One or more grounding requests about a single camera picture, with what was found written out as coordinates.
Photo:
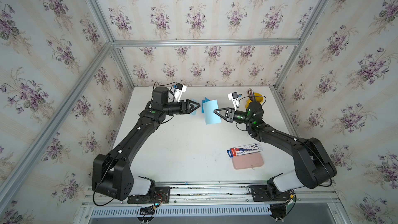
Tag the white vented cable duct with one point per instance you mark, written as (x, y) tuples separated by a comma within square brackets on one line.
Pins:
[(183, 211)]

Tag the yellow pencil cup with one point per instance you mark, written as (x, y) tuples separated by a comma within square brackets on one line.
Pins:
[(259, 98)]

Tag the pink eraser case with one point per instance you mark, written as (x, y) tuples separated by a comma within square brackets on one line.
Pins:
[(248, 161)]

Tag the light blue front paper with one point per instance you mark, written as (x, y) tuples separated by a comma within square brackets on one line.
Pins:
[(210, 117)]

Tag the light blue paper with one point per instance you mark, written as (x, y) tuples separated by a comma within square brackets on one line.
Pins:
[(193, 109), (210, 117)]

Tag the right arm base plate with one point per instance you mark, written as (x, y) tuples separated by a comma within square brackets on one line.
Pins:
[(267, 193)]

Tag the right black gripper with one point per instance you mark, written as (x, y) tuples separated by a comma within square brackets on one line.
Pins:
[(230, 114)]

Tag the aluminium front rail frame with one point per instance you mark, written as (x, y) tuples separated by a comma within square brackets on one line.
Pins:
[(224, 193)]

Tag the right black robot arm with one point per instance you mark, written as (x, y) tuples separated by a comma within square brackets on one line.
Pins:
[(312, 165)]

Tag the colored pencils bundle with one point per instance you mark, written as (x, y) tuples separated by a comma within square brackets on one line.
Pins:
[(251, 95)]

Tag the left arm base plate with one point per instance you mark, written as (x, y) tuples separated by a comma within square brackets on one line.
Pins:
[(156, 195)]

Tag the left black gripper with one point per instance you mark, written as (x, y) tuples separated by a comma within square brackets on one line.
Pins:
[(186, 107)]

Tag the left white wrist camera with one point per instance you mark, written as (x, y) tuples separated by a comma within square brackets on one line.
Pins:
[(179, 89)]

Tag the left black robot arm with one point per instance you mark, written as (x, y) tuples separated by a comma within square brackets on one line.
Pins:
[(112, 175)]

